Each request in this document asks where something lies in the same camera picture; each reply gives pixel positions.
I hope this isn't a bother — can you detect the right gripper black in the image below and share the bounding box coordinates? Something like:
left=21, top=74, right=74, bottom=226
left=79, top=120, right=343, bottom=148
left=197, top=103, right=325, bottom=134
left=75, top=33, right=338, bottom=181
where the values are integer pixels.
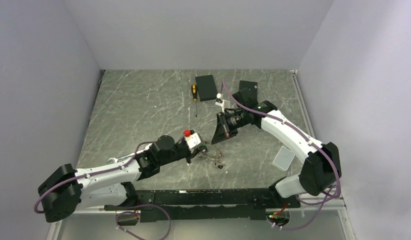
left=211, top=109, right=247, bottom=145

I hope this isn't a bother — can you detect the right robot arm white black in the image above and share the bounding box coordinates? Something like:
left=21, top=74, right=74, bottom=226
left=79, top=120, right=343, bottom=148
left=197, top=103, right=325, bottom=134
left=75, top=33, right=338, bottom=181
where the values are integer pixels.
left=211, top=88, right=342, bottom=208

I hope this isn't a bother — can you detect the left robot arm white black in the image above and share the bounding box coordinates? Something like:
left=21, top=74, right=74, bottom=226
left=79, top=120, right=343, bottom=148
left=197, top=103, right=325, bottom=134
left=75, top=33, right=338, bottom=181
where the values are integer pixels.
left=33, top=132, right=207, bottom=223

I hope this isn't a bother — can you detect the black box left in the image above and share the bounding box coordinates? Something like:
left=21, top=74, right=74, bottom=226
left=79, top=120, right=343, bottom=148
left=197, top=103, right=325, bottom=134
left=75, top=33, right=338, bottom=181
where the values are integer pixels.
left=195, top=74, right=218, bottom=102

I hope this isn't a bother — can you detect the yellow black screwdriver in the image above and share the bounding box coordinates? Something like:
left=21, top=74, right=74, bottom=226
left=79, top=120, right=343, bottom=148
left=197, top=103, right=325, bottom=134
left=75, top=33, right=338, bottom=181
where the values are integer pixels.
left=191, top=84, right=198, bottom=117

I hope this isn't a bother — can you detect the black box with label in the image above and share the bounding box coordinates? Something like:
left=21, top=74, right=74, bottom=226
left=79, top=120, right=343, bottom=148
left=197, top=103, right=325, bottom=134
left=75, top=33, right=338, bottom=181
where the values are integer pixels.
left=238, top=80, right=258, bottom=99

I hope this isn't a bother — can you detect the white grey tablet device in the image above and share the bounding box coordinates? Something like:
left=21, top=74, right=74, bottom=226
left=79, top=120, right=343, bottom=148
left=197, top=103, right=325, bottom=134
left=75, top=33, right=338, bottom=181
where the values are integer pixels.
left=272, top=146, right=295, bottom=172

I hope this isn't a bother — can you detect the silver wrench upper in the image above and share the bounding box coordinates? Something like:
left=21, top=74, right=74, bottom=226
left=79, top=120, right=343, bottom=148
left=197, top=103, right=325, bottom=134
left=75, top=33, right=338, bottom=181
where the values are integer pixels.
left=106, top=152, right=135, bottom=163

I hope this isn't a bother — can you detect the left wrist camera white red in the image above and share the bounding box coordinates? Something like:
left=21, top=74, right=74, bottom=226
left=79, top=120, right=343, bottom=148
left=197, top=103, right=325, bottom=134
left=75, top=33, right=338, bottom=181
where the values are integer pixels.
left=183, top=129, right=204, bottom=152

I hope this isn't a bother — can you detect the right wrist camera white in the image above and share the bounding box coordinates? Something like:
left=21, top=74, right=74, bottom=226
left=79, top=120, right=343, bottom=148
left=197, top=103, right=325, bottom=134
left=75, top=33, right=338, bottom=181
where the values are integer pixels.
left=214, top=93, right=231, bottom=112

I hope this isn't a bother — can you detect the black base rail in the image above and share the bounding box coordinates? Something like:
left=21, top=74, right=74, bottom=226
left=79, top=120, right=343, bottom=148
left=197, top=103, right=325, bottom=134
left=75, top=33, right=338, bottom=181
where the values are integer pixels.
left=104, top=188, right=301, bottom=223

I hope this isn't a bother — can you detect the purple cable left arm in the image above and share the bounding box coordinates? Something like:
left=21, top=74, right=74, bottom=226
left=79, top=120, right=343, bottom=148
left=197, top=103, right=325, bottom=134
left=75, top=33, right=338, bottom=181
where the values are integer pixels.
left=33, top=134, right=187, bottom=240

